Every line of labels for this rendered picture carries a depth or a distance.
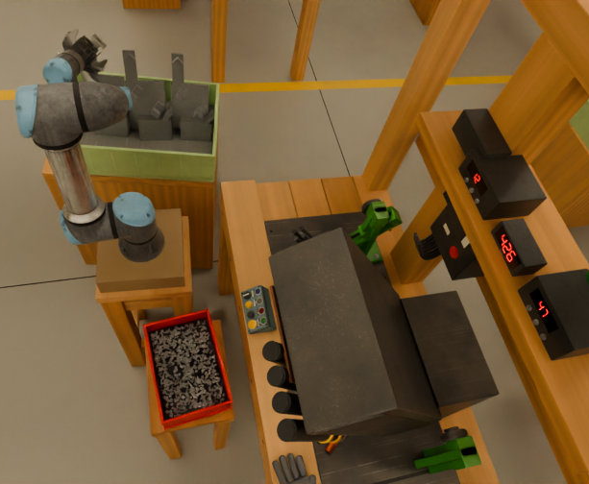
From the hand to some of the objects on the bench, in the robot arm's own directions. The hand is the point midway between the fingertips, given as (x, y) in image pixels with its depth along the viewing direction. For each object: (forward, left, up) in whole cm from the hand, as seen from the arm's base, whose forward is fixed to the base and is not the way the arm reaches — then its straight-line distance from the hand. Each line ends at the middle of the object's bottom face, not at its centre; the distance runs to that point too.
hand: (86, 51), depth 164 cm
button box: (+66, -81, -36) cm, 111 cm away
